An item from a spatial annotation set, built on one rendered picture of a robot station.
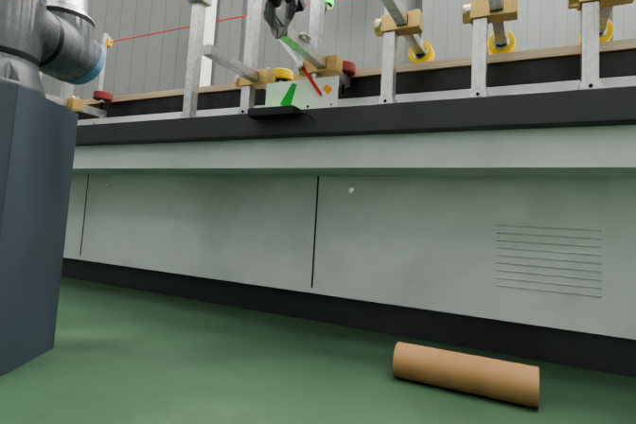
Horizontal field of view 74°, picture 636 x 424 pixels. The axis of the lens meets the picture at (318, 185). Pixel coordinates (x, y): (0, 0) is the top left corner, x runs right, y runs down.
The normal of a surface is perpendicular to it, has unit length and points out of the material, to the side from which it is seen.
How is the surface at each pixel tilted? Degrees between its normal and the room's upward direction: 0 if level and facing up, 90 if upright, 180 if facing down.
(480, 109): 90
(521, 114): 90
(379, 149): 90
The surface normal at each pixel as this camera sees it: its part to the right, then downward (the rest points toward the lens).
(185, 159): -0.44, -0.10
